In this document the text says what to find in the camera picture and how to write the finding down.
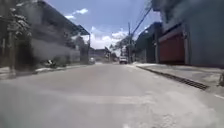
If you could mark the white vehicle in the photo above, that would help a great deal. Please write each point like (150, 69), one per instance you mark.
(123, 60)

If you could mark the low distant building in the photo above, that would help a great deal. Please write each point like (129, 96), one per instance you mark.
(100, 54)

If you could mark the tree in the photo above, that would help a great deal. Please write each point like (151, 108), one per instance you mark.
(120, 45)

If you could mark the utility pole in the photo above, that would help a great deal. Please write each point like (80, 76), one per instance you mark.
(129, 43)

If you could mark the grey concrete road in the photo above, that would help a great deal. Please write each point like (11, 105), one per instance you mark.
(100, 100)

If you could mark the dark building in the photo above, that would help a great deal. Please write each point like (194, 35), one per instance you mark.
(148, 43)

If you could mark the pale concrete kerb strip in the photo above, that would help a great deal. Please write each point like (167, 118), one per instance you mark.
(43, 70)

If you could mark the grey building with awning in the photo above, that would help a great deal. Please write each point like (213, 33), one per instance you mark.
(50, 33)

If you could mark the pale concrete pavement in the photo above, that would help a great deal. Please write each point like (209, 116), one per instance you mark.
(186, 73)

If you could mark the dark drain grating strip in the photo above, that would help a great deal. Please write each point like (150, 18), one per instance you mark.
(190, 83)

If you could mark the grey building with red gate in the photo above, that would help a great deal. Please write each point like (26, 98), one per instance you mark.
(200, 36)

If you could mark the climbing plants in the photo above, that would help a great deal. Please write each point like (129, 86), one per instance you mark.
(20, 30)

